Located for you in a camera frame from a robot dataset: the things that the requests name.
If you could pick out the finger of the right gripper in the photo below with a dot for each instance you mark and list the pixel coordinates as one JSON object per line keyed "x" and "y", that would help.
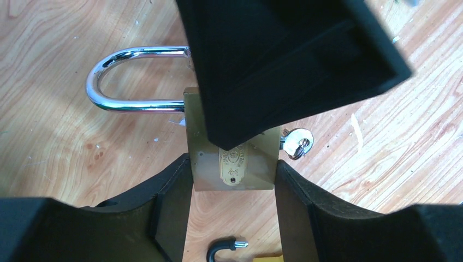
{"x": 262, "y": 64}

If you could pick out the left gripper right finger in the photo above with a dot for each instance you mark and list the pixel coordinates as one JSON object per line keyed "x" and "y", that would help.
{"x": 316, "y": 225}

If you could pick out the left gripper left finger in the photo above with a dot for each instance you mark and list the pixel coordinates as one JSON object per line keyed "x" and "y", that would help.
{"x": 145, "y": 223}

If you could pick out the brass padlock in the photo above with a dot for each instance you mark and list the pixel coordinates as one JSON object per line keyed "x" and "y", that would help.
{"x": 249, "y": 166}

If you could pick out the yellow black padlock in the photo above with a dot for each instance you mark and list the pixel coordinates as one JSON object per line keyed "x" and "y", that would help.
{"x": 232, "y": 244}

